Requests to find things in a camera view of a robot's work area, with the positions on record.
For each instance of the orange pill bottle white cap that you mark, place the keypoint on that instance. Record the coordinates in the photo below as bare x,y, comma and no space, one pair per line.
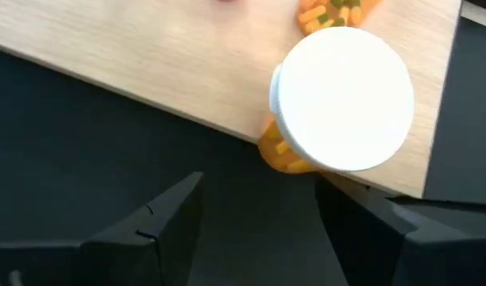
330,16
342,99

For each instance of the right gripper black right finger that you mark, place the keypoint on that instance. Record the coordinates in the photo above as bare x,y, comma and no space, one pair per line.
362,238

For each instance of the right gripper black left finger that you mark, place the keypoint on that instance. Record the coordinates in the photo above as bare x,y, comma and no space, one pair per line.
179,222

